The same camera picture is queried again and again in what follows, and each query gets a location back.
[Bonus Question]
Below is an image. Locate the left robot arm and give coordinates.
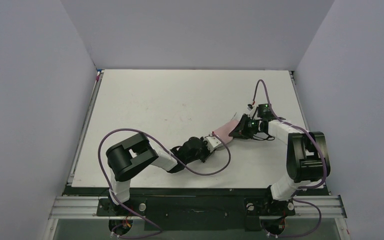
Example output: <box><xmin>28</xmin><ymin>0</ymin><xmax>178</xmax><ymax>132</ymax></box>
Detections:
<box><xmin>105</xmin><ymin>133</ymin><xmax>220</xmax><ymax>205</ymax></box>

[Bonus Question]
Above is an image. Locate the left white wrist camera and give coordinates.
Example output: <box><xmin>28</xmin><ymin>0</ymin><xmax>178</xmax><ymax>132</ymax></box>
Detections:
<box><xmin>204</xmin><ymin>134</ymin><xmax>223</xmax><ymax>153</ymax></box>

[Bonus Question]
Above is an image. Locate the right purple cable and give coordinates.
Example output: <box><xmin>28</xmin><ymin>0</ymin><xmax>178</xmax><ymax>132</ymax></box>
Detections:
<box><xmin>249</xmin><ymin>79</ymin><xmax>329</xmax><ymax>239</ymax></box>

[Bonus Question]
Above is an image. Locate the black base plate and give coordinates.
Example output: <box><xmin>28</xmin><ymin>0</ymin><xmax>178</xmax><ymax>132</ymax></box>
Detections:
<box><xmin>63</xmin><ymin>186</ymin><xmax>322</xmax><ymax>233</ymax></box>

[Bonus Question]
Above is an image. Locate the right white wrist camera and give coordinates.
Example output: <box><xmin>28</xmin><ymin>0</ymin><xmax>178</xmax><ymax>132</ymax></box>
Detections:
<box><xmin>247</xmin><ymin>104</ymin><xmax>258</xmax><ymax>119</ymax></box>

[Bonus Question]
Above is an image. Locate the purple cable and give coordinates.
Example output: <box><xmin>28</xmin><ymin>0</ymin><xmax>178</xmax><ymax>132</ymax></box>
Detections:
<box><xmin>249</xmin><ymin>79</ymin><xmax>329</xmax><ymax>239</ymax></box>
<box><xmin>97</xmin><ymin>128</ymin><xmax>232</xmax><ymax>239</ymax></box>

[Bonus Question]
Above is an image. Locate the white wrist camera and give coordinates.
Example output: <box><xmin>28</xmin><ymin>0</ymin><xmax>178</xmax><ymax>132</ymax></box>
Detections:
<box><xmin>204</xmin><ymin>134</ymin><xmax>223</xmax><ymax>153</ymax></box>
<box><xmin>247</xmin><ymin>104</ymin><xmax>258</xmax><ymax>119</ymax></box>

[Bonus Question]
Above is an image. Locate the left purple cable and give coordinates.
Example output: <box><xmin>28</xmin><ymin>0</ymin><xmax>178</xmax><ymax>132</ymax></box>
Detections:
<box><xmin>97</xmin><ymin>128</ymin><xmax>232</xmax><ymax>239</ymax></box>

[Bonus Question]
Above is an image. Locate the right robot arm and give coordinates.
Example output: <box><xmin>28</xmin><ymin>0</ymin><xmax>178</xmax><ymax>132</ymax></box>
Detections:
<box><xmin>228</xmin><ymin>103</ymin><xmax>331</xmax><ymax>201</ymax></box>

